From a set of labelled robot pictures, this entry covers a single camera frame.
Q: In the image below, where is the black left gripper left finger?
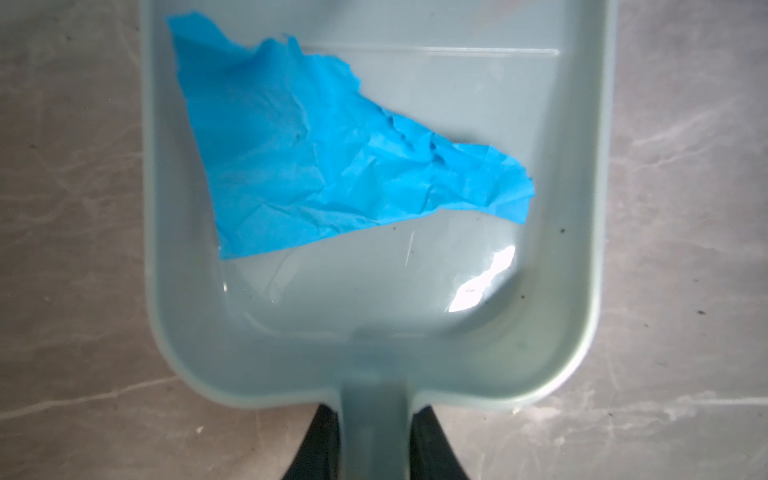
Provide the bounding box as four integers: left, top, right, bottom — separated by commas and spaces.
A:
282, 404, 340, 480

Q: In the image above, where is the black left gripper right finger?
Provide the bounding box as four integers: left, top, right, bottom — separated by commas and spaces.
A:
410, 407, 469, 480

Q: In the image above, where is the grey-green dustpan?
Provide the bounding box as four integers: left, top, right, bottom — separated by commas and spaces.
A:
139, 1, 618, 479

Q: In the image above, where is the bright blue paper scrap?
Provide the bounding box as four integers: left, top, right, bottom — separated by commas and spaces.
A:
167, 12, 535, 260

